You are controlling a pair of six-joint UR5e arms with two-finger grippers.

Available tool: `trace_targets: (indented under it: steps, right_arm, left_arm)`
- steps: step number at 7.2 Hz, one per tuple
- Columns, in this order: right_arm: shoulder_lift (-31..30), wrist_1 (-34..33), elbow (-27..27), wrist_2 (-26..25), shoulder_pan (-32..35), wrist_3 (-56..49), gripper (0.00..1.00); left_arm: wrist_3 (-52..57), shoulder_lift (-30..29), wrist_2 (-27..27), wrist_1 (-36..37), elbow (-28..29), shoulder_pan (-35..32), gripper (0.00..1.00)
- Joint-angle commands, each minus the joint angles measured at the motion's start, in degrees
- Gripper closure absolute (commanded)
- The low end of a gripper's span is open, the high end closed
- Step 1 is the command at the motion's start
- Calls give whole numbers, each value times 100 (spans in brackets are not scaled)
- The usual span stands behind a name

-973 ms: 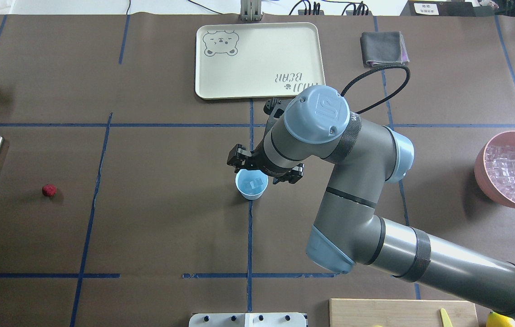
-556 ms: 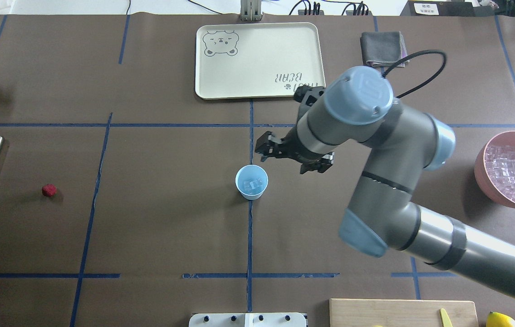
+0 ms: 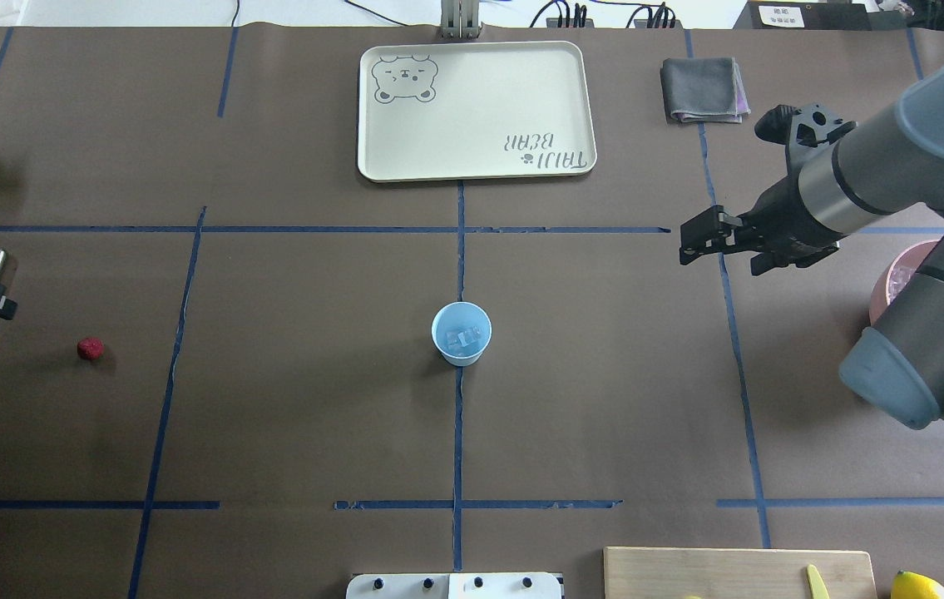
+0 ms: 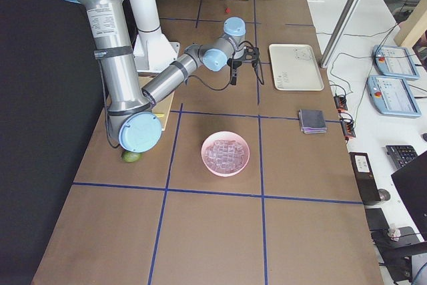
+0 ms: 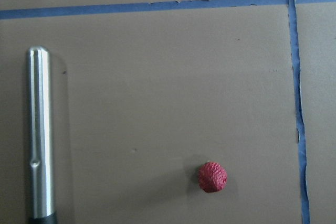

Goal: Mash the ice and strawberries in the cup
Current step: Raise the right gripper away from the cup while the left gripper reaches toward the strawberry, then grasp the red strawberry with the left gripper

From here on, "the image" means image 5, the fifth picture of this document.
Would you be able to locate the red fake strawberry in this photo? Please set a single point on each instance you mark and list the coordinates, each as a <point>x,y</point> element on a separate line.
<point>212,177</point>

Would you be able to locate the steel muddler black tip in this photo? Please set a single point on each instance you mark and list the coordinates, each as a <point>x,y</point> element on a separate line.
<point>41,154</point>

